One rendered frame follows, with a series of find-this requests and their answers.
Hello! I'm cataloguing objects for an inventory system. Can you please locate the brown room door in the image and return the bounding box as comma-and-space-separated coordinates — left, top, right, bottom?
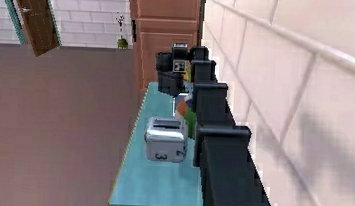
0, 0, 64, 59

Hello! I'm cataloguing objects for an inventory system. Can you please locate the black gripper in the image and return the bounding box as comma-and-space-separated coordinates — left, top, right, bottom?
153, 50, 188, 97

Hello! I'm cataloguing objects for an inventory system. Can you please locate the silver toaster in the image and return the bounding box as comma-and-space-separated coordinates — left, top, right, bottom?
143, 116, 190, 164

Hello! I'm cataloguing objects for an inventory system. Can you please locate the black cupboard handle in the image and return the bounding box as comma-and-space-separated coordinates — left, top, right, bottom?
131, 19, 138, 43

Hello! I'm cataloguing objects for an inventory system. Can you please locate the teal worktop counter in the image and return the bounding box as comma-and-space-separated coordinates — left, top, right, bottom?
107, 79, 211, 206

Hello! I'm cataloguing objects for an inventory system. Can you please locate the tall brown cupboard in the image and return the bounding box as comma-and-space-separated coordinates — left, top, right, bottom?
123, 0, 207, 97

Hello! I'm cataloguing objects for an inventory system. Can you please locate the house plant in green pot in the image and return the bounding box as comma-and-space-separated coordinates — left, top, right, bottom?
114, 11, 130, 51

